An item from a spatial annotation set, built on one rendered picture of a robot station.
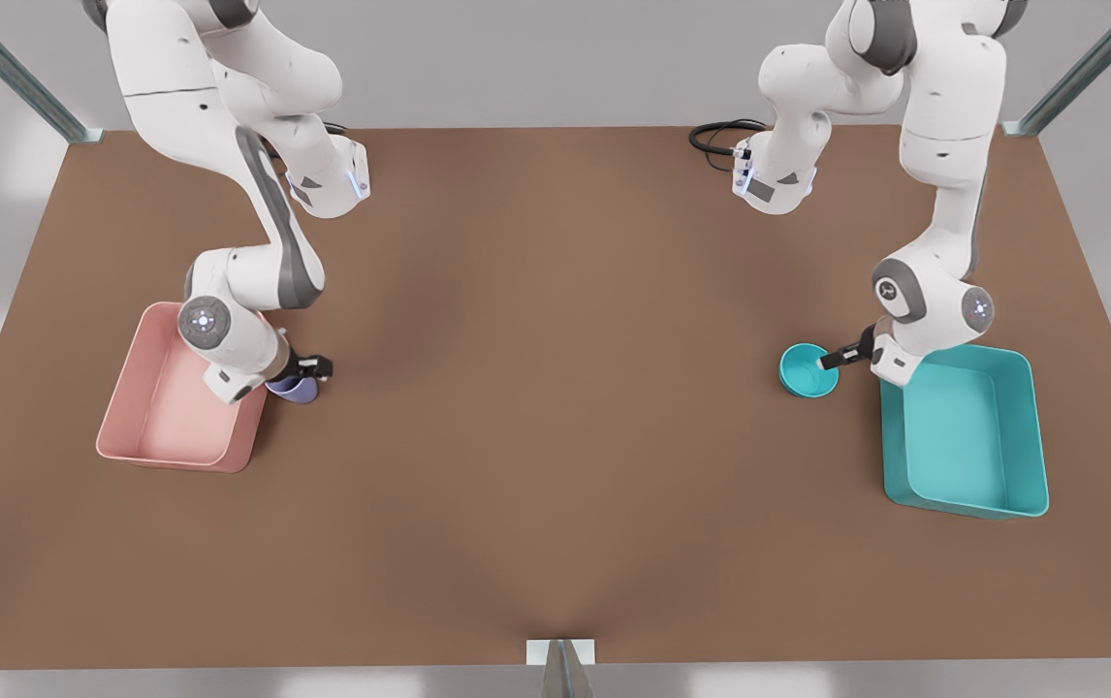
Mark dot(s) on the lavender cup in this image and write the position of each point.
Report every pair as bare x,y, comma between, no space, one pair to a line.
296,389

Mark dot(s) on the teal bowl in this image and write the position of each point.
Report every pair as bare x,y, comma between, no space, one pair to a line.
806,373

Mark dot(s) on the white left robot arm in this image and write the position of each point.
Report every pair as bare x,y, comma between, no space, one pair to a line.
943,174

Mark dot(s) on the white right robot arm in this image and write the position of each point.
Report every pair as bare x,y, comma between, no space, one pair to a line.
255,252

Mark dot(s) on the pink rectangular box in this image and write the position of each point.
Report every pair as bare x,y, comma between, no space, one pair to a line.
177,393

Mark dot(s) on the teal rectangular box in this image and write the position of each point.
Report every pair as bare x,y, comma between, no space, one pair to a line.
965,436

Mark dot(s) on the silver frame post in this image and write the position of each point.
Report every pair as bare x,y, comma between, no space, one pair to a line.
1084,68
17,78
562,667

